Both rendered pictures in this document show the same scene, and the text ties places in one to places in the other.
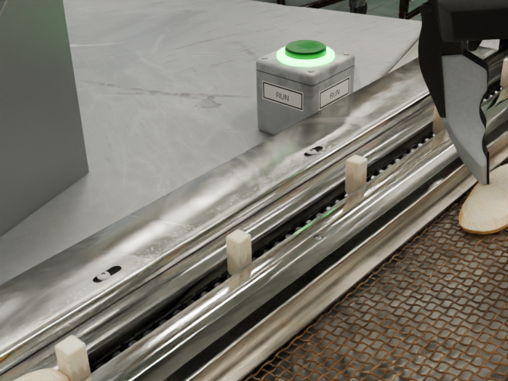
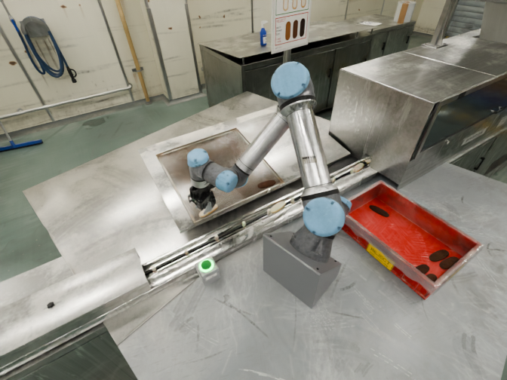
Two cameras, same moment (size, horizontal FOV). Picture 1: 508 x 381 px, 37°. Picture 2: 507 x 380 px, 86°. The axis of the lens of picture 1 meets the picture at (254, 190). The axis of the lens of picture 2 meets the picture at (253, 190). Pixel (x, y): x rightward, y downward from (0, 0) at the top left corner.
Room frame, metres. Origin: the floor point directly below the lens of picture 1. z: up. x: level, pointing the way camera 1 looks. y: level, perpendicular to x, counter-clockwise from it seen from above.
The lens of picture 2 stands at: (1.19, 0.31, 1.80)
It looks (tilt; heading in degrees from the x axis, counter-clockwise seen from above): 42 degrees down; 198
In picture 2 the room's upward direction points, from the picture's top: 2 degrees counter-clockwise
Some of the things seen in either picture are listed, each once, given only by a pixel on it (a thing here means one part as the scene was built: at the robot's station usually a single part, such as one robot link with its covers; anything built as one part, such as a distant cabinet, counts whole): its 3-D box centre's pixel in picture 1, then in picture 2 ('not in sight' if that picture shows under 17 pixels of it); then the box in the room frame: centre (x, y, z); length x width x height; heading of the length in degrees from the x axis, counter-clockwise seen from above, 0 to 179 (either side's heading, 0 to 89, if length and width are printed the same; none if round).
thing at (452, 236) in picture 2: not in sight; (399, 231); (0.32, 0.68, 0.88); 0.49 x 0.34 x 0.10; 49
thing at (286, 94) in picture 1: (307, 109); (207, 272); (0.69, -0.06, 0.84); 0.08 x 0.08 x 0.11; 48
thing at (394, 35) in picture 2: not in sight; (363, 49); (-4.21, 0.68, 0.40); 1.30 x 0.85 x 0.80; 138
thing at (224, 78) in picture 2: not in sight; (286, 75); (-2.42, -0.32, 0.51); 1.93 x 1.05 x 1.02; 138
